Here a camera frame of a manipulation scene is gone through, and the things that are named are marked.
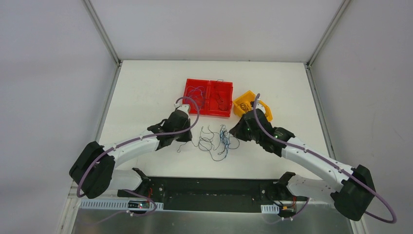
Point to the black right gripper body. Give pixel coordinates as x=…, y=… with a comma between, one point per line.
x=238, y=131

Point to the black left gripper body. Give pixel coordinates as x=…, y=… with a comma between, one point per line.
x=185, y=135

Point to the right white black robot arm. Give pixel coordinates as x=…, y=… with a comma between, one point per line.
x=337, y=181

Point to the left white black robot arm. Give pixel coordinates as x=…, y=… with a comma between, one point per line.
x=96, y=169

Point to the yellow plastic bin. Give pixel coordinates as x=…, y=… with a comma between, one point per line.
x=242, y=105

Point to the left red plastic bin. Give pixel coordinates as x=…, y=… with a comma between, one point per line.
x=197, y=90

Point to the red plastic bin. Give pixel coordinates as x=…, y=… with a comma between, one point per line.
x=219, y=101
x=197, y=90

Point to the right red plastic bin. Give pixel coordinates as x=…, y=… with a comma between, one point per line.
x=219, y=101

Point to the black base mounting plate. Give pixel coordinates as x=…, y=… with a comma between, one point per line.
x=214, y=194

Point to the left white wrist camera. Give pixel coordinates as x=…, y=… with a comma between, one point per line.
x=182, y=107

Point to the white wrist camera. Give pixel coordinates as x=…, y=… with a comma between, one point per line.
x=182, y=107
x=263, y=111

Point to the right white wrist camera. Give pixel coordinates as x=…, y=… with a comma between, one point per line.
x=263, y=111

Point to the right white cable duct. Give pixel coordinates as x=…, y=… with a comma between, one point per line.
x=270, y=209

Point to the white cable duct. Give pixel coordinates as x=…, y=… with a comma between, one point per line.
x=112, y=204
x=270, y=209

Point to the left white cable duct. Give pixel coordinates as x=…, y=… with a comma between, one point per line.
x=112, y=204

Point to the aluminium frame rail left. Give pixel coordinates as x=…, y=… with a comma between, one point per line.
x=67, y=220

